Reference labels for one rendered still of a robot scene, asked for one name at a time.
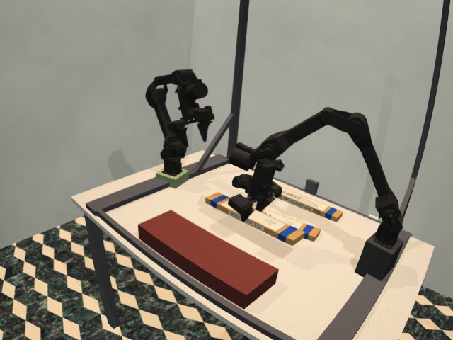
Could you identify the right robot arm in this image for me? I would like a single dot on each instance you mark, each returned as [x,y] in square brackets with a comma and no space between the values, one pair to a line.
[174,150]

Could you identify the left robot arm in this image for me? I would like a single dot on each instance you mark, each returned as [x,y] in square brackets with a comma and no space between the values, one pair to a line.
[357,127]

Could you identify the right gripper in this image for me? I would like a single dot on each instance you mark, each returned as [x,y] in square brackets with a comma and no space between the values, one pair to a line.
[178,126]

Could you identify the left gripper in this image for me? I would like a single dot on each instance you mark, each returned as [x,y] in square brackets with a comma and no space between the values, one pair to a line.
[258,193]

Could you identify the tan cardboard pack with blue bands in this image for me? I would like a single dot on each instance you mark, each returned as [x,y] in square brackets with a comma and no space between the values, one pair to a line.
[310,205]

